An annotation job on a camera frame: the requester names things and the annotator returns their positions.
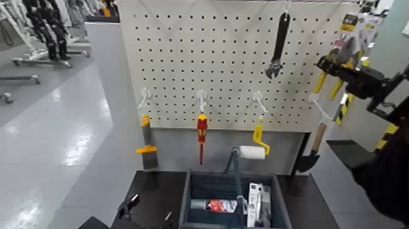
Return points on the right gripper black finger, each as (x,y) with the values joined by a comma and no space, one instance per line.
(332,68)

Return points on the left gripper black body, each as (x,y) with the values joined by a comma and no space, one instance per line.
(94,224)

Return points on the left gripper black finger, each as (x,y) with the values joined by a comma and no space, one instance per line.
(168,216)
(127,206)

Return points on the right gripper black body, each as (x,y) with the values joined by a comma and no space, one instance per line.
(366,83)

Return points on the yellow pliers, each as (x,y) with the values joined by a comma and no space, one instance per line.
(354,38)

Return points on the narrow yellow black hazard strip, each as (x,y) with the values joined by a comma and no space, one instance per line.
(344,108)

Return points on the white pegboard hook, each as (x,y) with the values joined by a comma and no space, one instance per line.
(286,6)
(313,97)
(145,93)
(202,96)
(257,96)

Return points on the grey and red tube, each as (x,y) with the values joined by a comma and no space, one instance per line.
(220,205)

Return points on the black adjustable wrench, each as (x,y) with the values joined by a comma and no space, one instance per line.
(280,38)

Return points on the black background equipment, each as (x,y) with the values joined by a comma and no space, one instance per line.
(367,6)

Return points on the white boxed package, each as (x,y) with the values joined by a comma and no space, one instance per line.
(253,204)

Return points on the red and yellow screwdriver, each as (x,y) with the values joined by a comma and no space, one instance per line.
(202,128)

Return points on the grey packaged tool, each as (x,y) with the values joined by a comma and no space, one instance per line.
(266,204)

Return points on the white perforated pegboard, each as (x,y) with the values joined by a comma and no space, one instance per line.
(223,64)

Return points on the grey stand leg with caster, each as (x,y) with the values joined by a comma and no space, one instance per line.
(22,78)

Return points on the grey wheeled stand base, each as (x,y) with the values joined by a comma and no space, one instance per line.
(44,61)

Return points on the black humanoid robot on stand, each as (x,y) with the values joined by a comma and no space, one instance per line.
(48,28)

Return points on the white humanoid robot on stand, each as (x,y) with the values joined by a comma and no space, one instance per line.
(12,22)

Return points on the black pegboard support post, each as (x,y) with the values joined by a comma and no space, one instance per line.
(302,153)

